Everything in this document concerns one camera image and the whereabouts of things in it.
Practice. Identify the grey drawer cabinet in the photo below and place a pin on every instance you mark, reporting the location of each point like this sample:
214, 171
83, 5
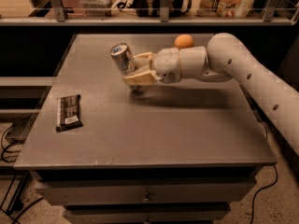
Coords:
165, 154

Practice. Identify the silver redbull can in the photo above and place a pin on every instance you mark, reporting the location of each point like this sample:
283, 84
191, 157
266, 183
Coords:
123, 58

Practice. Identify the metal shelf rail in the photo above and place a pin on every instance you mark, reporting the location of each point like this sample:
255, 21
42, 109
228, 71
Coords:
72, 13

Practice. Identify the black snack bar wrapper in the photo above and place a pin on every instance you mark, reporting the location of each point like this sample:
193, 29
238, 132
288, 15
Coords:
68, 113

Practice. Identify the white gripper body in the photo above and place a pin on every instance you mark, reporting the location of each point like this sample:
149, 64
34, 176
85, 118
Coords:
166, 63

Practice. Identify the orange fruit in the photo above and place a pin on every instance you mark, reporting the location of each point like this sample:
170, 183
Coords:
184, 41

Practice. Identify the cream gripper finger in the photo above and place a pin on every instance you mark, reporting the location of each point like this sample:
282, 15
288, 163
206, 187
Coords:
144, 59
145, 78

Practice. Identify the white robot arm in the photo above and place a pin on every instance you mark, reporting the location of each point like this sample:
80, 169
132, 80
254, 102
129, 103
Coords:
223, 58

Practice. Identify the colourful snack bag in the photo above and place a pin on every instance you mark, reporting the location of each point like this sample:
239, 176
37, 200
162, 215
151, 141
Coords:
224, 8

